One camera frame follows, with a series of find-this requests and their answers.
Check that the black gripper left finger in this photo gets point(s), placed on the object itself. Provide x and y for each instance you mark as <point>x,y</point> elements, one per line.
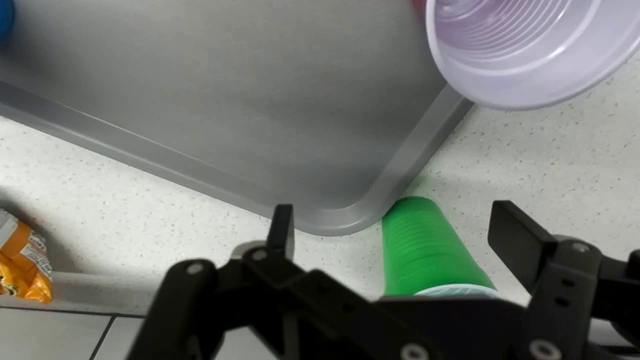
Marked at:
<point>221,313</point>

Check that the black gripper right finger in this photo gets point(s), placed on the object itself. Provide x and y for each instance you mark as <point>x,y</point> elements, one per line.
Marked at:
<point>567,287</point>

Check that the green plastic cup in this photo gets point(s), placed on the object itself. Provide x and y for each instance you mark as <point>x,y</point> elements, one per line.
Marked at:
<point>423,247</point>

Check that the purple plastic cup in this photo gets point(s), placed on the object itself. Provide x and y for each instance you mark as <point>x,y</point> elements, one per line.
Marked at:
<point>533,61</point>

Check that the grey plastic tray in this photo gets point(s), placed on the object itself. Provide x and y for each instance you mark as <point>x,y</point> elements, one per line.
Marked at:
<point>233,86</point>

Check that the orange snack packet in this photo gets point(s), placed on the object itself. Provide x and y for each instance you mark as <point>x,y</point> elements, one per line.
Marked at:
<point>22,266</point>

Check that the blue plastic cup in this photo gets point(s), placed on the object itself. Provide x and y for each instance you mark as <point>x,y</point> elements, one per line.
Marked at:
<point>4,21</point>

